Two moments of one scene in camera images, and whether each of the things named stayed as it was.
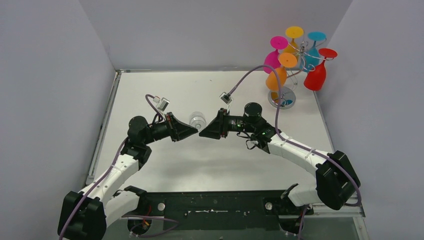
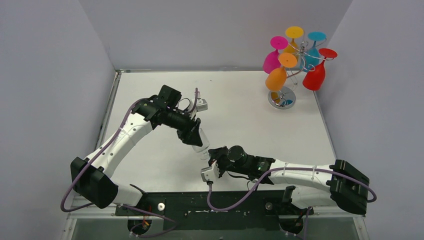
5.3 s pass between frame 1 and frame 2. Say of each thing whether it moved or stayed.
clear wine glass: moved
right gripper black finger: moved
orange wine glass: stayed
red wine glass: stayed
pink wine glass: stayed
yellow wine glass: stayed
